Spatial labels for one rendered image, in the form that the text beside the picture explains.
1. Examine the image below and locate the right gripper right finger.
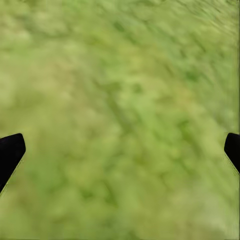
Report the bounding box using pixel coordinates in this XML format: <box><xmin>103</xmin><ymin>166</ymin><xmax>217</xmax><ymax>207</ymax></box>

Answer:
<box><xmin>224</xmin><ymin>133</ymin><xmax>240</xmax><ymax>173</ymax></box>

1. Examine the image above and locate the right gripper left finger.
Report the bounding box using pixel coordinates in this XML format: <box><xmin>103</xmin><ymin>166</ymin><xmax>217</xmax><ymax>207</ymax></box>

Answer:
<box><xmin>0</xmin><ymin>133</ymin><xmax>26</xmax><ymax>193</ymax></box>

